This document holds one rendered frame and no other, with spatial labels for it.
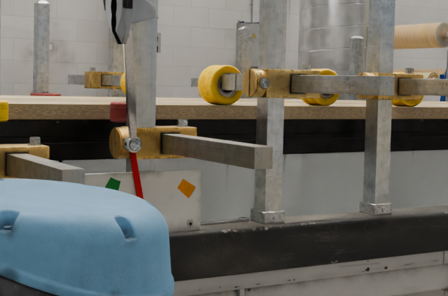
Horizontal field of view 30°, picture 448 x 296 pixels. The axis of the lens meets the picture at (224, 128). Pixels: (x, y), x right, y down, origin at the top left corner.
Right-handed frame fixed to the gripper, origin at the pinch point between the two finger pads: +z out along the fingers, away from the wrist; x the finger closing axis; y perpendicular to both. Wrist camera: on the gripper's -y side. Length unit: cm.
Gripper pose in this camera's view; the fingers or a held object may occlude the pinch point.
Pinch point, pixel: (117, 35)
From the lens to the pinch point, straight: 124.2
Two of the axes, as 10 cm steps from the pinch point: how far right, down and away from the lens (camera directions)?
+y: 8.6, -0.1, 5.1
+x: -5.1, -0.5, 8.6
